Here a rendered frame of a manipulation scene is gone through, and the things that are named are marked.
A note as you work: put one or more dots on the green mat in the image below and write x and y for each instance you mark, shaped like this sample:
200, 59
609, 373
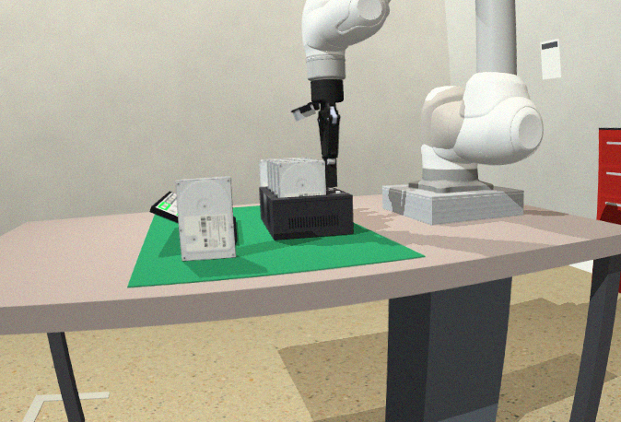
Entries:
160, 263

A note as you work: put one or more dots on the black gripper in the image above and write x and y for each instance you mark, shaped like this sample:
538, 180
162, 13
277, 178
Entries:
328, 92

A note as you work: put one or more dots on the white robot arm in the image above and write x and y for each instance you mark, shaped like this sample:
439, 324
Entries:
497, 123

